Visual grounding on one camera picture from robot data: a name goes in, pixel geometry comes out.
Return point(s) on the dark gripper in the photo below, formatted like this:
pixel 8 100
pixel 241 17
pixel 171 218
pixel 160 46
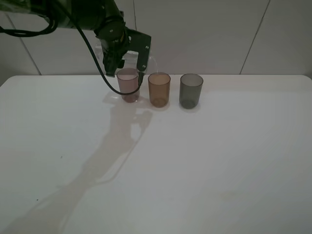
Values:
pixel 113 35

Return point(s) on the clear plastic water bottle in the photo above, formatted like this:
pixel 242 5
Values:
pixel 130 58

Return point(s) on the dark robot arm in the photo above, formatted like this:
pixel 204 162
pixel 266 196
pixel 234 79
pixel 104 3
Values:
pixel 58 34

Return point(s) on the pink translucent cup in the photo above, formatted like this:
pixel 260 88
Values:
pixel 128 82

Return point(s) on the amber translucent cup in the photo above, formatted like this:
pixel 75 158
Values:
pixel 159 89

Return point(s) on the grey translucent cup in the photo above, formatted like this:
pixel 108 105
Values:
pixel 190 90

